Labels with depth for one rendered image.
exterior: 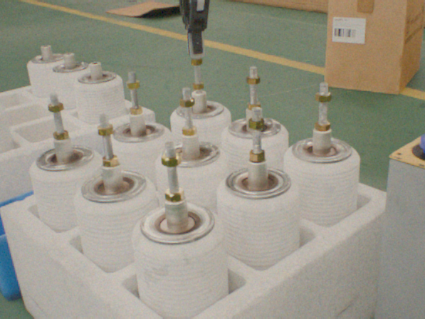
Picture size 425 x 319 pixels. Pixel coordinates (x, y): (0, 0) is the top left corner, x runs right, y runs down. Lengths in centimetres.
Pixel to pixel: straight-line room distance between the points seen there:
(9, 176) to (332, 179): 56
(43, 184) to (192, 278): 26
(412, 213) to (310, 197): 16
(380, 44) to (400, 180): 117
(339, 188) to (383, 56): 106
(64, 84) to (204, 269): 70
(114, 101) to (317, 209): 52
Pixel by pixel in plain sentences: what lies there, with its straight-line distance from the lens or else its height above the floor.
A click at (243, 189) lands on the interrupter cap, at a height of 25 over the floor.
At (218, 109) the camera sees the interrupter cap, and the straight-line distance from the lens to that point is 84.
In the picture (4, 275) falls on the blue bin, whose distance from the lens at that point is 89.
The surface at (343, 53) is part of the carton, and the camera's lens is 173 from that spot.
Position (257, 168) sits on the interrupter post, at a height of 28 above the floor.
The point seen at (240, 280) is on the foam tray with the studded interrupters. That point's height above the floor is 17.
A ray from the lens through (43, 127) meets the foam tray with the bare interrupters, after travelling 111.
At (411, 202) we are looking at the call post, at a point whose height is 27.
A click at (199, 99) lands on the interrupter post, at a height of 27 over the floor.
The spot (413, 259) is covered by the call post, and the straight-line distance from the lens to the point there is 58.
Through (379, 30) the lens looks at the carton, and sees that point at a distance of 169.
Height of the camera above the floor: 54
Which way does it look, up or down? 25 degrees down
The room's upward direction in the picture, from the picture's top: 3 degrees counter-clockwise
